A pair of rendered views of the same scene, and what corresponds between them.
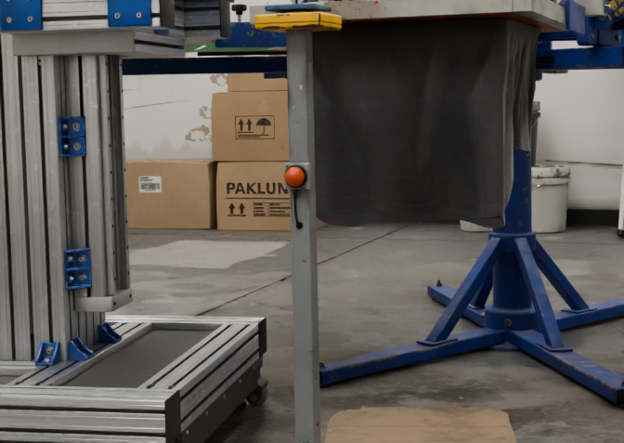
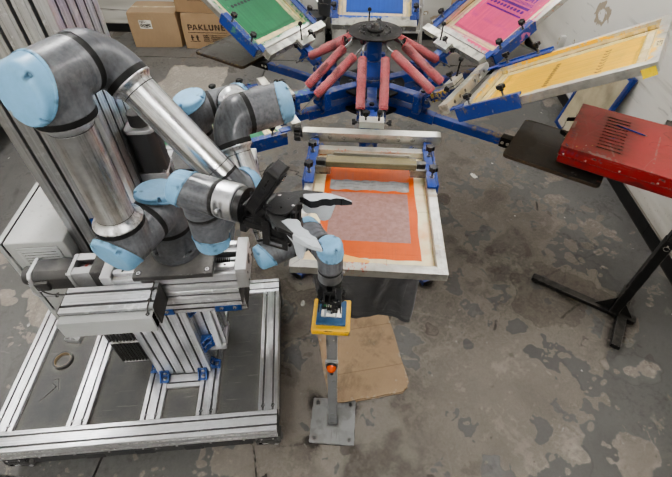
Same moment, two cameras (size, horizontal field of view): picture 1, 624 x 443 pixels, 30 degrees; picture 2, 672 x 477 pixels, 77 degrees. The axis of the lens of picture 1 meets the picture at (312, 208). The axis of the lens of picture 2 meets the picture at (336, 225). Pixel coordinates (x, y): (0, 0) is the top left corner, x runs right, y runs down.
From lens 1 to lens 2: 2.02 m
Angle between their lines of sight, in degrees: 42
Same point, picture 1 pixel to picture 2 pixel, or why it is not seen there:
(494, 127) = (412, 295)
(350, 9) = (348, 272)
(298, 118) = (332, 348)
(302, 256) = (332, 380)
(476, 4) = (418, 276)
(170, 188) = (156, 26)
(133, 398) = (261, 428)
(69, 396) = (231, 429)
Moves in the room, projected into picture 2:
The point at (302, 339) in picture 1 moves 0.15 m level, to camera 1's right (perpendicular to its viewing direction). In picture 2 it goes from (332, 396) to (364, 387)
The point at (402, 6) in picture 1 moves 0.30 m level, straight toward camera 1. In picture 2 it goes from (377, 273) to (402, 346)
